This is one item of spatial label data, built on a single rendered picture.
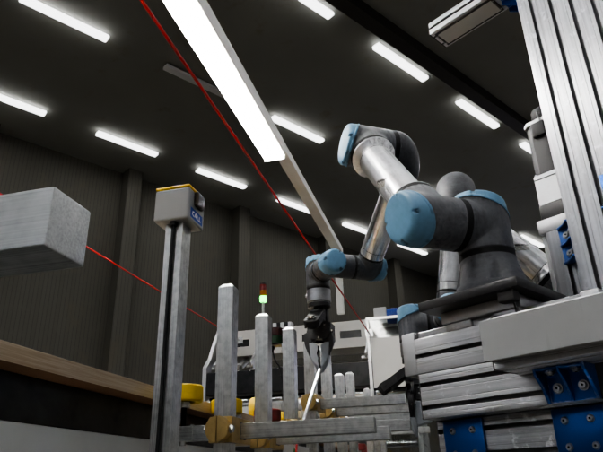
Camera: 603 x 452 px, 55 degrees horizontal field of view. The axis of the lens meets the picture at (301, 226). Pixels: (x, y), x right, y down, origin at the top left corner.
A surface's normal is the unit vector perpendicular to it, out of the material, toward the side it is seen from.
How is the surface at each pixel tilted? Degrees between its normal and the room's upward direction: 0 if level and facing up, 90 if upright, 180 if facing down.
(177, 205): 90
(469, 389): 90
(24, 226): 90
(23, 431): 90
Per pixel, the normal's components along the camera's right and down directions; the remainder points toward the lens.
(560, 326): -0.74, -0.26
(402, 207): -0.91, -0.04
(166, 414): -0.26, -0.39
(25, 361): 0.97, -0.13
